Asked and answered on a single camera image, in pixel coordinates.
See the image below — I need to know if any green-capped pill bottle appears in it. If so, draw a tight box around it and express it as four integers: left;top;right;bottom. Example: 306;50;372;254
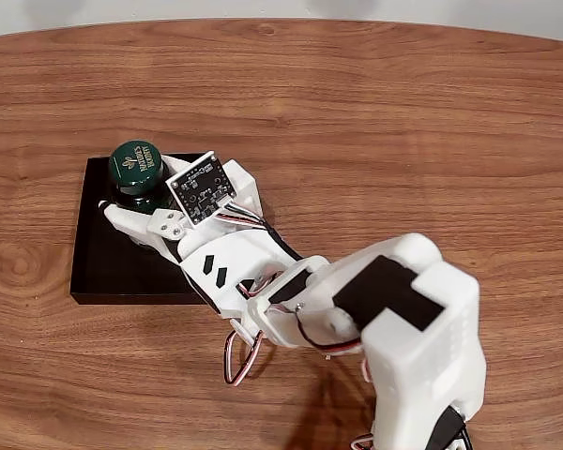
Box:
108;139;171;215

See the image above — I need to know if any black open-top box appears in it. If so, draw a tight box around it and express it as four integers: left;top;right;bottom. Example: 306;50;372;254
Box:
68;152;217;306

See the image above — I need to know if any black camera circuit board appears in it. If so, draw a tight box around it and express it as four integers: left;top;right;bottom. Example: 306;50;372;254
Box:
166;152;238;226

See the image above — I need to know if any black camera cable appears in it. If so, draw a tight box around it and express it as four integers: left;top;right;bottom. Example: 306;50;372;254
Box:
215;201;311;262

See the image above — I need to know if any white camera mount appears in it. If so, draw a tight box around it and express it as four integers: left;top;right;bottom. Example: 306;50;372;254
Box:
164;149;260;229

